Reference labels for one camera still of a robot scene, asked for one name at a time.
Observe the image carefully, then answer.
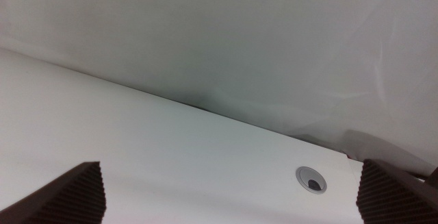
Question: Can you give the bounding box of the grey round cable grommet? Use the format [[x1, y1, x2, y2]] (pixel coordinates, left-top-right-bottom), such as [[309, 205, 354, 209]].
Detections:
[[296, 166, 328, 195]]

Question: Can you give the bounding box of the white backdrop curtain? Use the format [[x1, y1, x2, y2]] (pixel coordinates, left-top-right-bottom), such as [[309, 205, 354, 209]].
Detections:
[[0, 0, 438, 177]]

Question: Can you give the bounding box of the black monitor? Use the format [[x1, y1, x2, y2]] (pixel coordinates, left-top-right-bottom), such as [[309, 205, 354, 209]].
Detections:
[[424, 167, 438, 190]]

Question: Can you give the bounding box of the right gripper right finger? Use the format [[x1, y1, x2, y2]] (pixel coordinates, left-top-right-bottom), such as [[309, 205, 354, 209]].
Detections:
[[355, 158, 438, 224]]

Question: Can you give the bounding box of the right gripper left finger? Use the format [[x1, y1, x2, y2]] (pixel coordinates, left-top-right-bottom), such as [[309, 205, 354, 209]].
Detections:
[[0, 161, 107, 224]]

